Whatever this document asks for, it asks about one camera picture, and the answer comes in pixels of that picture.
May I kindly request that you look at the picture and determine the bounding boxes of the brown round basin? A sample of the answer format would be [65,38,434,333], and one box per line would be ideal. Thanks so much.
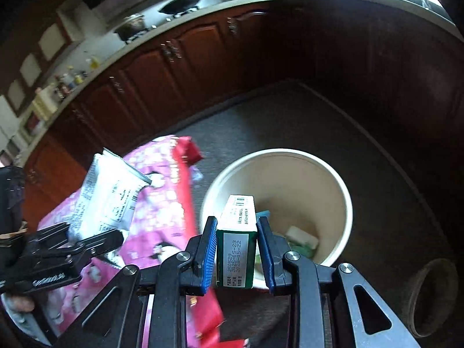
[402,258,460,338]

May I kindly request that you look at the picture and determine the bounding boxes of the pale yellow jug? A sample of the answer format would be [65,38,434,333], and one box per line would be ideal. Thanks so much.
[32,90,59,120]

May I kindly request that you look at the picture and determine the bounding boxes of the row of condiment bottles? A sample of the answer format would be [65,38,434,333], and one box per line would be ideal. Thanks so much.
[34,66,88,102]

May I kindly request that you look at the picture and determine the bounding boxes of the white cardboard box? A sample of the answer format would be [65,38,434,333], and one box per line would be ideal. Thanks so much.
[286,226,320,251]

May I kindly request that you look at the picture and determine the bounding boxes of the person's left hand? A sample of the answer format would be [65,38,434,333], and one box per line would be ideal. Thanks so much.
[7,295,36,313]

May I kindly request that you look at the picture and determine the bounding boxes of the red cloth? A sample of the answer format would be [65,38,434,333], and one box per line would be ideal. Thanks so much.
[170,136,251,348]

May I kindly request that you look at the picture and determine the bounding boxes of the pink penguin printed blanket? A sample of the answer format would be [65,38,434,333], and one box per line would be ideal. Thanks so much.
[2,135,251,348]

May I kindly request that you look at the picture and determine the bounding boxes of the metal pot with lid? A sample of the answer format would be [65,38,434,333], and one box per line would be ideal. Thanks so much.
[114,13,149,41]

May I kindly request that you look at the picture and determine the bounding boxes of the green packet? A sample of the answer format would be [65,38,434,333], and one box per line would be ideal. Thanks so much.
[289,244,317,259]

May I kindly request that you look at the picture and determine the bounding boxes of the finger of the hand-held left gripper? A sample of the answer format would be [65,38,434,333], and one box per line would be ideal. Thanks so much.
[69,229,126,262]
[27,223,71,251]

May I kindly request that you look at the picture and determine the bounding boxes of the grey floor mat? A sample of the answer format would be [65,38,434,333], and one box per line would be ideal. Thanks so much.
[159,80,458,348]

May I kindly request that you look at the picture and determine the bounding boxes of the brown wooden kitchen cabinets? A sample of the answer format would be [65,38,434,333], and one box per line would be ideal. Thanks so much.
[22,0,464,233]

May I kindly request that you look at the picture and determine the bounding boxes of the white plastic packet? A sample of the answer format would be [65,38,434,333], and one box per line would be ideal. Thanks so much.
[67,148,153,243]

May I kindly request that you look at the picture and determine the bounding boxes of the green and white box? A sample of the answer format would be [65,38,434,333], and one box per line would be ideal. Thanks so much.
[215,195,259,289]

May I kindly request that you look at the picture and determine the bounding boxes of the cream plastic bucket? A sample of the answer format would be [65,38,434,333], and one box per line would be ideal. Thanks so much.
[199,148,353,291]

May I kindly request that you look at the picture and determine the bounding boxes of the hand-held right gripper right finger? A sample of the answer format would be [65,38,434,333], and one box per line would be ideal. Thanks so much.
[256,216,421,348]

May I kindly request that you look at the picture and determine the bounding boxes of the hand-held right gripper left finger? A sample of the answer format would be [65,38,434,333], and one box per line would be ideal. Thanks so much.
[58,216,218,348]

